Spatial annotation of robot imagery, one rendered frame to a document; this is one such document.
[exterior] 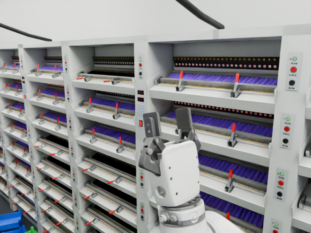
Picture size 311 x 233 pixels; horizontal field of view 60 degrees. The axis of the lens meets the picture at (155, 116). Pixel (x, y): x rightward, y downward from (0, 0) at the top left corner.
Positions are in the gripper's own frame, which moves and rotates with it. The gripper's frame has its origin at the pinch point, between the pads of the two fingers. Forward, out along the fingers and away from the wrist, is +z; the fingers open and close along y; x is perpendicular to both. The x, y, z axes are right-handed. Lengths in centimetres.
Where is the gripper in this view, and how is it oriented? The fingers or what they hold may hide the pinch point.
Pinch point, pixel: (168, 115)
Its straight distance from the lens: 48.4
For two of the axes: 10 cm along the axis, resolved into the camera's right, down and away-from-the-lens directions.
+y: 6.5, -1.0, 7.5
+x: 7.5, -0.9, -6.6
